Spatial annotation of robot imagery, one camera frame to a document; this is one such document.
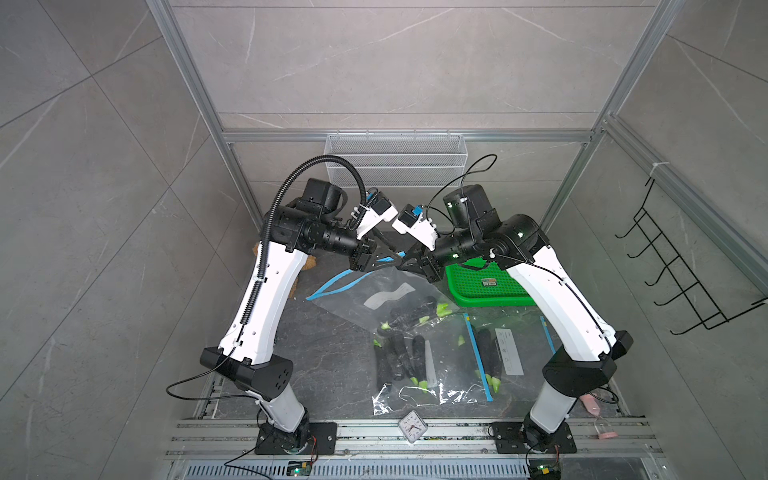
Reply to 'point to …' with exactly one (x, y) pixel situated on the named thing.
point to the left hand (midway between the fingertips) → (397, 252)
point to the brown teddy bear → (309, 263)
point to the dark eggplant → (491, 357)
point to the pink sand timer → (601, 426)
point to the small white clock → (412, 426)
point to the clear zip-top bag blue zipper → (514, 351)
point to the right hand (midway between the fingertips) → (403, 264)
